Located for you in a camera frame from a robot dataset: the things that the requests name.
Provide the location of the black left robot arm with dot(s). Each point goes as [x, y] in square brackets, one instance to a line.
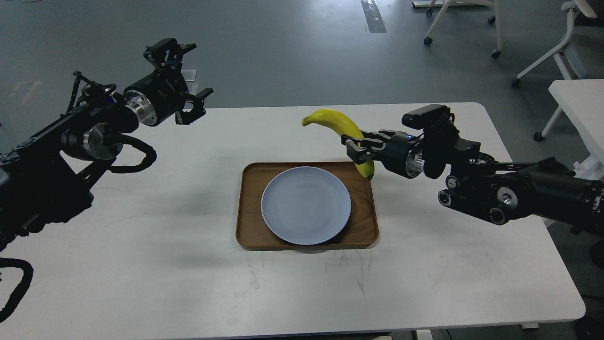
[48, 178]

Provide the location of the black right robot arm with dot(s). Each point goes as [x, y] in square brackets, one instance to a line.
[477, 184]

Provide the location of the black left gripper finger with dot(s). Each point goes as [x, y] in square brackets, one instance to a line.
[191, 107]
[167, 54]

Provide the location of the white office chair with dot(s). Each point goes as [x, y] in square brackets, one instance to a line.
[579, 54]

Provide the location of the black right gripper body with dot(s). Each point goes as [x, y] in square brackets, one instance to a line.
[401, 155]

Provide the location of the light blue plate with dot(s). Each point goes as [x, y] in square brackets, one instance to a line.
[306, 205]

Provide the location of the yellow banana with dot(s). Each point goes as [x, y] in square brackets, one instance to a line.
[341, 124]

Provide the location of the white side table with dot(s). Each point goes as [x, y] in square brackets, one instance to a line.
[582, 101]

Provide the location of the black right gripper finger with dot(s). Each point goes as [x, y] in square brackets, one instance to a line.
[361, 152]
[368, 139]

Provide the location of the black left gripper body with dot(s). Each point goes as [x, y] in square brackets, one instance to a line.
[156, 97]

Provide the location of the brown wooden tray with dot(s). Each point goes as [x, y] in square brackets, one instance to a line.
[251, 232]

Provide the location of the white rolling chair base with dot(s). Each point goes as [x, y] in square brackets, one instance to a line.
[449, 17]

